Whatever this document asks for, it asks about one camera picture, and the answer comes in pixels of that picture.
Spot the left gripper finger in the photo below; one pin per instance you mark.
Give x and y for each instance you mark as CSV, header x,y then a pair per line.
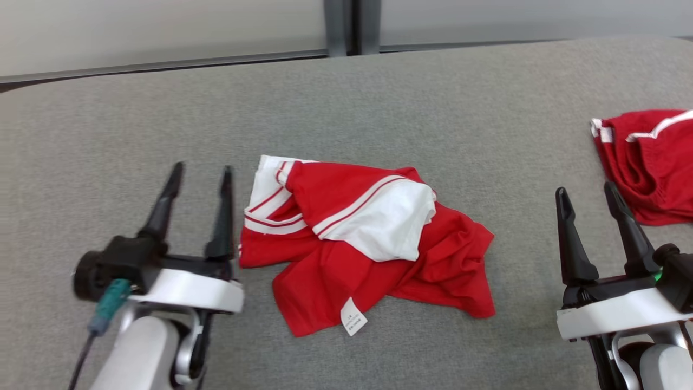
x,y
161,211
223,222

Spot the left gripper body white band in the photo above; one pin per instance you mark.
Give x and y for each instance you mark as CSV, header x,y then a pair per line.
x,y
189,290

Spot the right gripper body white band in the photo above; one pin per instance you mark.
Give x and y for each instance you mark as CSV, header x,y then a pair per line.
x,y
617,317

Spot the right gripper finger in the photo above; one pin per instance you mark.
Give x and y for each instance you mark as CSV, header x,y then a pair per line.
x,y
633,244
573,244

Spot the red shorts with white stripe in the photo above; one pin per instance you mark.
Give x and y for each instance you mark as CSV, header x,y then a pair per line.
x,y
655,168

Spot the red and white shirt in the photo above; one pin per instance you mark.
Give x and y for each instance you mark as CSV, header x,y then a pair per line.
x,y
335,184

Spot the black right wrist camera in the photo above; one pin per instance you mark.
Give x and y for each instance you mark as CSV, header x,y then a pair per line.
x,y
679,276

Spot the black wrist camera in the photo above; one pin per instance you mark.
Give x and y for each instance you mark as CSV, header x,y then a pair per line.
x,y
124,254
679,276

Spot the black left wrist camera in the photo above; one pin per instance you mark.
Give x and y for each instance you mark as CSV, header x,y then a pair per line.
x,y
124,254

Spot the grey partition base rail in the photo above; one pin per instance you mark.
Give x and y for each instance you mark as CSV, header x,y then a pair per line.
x,y
162,67
487,45

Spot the grey partition post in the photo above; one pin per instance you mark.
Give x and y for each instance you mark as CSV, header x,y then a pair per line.
x,y
337,27

